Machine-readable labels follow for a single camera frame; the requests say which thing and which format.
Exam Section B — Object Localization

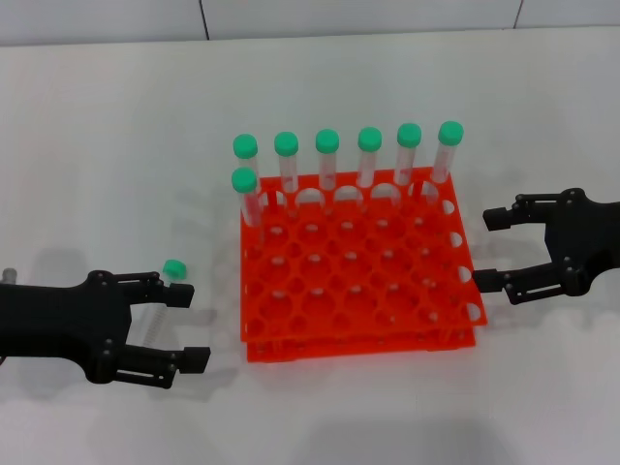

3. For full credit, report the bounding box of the clear test tube green cap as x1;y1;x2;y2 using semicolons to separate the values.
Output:
130;259;190;351
425;120;465;204
273;131;301;217
356;126;384;212
314;128;340;214
232;134;266;204
231;167;267;248
392;122;422;209

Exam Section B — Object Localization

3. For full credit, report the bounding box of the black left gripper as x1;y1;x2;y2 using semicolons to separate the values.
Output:
0;270;212;390

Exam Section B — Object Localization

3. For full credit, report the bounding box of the orange plastic test tube rack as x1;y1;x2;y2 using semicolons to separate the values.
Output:
239;166;489;363

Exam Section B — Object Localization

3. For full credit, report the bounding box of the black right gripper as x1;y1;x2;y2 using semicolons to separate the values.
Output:
471;188;620;306

